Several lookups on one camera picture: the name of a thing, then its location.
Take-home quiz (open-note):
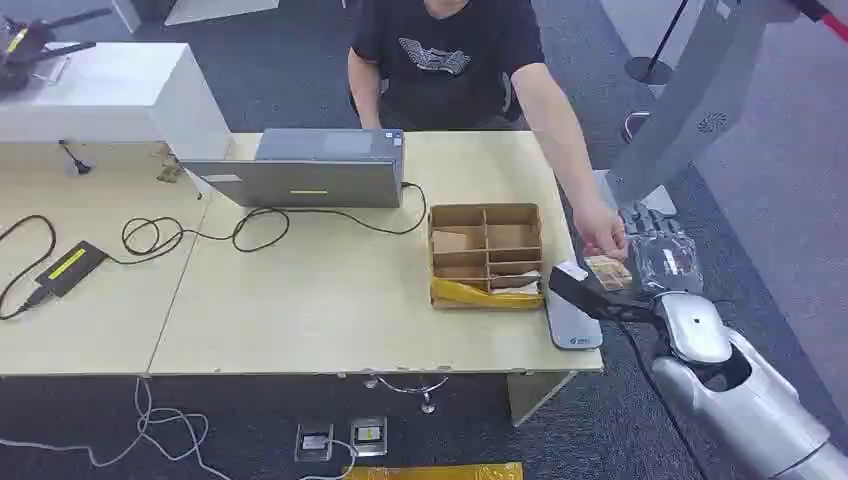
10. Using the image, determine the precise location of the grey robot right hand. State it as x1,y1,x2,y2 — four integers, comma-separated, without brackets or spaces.
621,203,705,299

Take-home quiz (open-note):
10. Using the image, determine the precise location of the person's left hand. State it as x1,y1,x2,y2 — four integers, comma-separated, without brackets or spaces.
572,200,630,262

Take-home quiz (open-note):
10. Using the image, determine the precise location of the cards stack in box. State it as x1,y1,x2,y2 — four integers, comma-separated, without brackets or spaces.
490,269,543,297

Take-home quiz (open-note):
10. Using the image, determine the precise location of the grey pad with blue logo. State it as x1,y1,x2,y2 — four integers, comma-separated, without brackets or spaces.
545,290,605,352

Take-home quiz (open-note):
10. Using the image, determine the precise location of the wooden compartment card box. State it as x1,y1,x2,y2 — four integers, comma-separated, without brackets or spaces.
427,202,546,312

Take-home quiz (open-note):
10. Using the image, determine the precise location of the yellow plastic bag strip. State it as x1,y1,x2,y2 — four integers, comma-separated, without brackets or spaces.
430,276,545,310

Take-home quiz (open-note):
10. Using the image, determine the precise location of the grey slanted panel stand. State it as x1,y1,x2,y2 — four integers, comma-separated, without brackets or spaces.
604,0,778,208

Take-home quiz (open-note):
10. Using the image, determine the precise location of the pale desk leg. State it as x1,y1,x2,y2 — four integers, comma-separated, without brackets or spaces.
506,370,579,429

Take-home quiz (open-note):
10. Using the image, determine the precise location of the person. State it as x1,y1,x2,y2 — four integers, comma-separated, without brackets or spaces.
347,0,547,132

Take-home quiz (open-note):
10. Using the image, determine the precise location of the metal hook under desk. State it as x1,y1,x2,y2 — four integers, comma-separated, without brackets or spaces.
363,373,451,416

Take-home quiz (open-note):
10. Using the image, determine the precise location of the red barrier belt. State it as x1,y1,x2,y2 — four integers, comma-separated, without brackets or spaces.
790,0,848,42

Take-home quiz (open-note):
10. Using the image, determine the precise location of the grey laptop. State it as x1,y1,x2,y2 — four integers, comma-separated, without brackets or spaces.
180,127,407,211

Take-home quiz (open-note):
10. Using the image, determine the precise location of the yellow bag on floor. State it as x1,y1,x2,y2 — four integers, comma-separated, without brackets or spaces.
343,461,525,480

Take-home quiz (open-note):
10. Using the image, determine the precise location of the steel floor socket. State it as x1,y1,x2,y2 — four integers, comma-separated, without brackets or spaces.
294,423,335,464
349,415,390,459

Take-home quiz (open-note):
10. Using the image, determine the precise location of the brown scrap on desk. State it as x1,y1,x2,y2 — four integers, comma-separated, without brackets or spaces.
155,153,185,185

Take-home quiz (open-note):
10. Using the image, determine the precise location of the white cabinet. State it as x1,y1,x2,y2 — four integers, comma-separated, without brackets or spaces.
0,41,234,162

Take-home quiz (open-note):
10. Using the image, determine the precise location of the small black antenna stand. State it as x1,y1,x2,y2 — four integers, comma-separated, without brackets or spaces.
57,138,94,178

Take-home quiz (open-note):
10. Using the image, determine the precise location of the black power adapter yellow label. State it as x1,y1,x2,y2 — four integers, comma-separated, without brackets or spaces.
33,239,111,299

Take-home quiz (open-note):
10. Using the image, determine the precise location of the black device with rods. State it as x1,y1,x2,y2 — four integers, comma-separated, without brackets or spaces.
0,6,115,95

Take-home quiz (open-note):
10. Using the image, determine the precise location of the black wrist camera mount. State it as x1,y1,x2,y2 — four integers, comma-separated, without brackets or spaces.
547,260,658,326

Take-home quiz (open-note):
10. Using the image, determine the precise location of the metal chair frame part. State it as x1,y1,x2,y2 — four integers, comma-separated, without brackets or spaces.
620,110,653,145

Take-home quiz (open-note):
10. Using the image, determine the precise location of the black stanchion post base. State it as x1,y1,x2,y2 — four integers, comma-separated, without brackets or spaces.
622,0,692,87

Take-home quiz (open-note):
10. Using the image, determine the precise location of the black laptop power cable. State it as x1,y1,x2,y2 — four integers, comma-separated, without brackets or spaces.
104,180,430,267

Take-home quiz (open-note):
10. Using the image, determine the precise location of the white floor cable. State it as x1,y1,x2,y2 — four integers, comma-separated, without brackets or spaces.
0,376,360,480

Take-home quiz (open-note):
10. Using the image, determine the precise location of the black mains cable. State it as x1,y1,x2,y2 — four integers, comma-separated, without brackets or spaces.
0,213,59,323

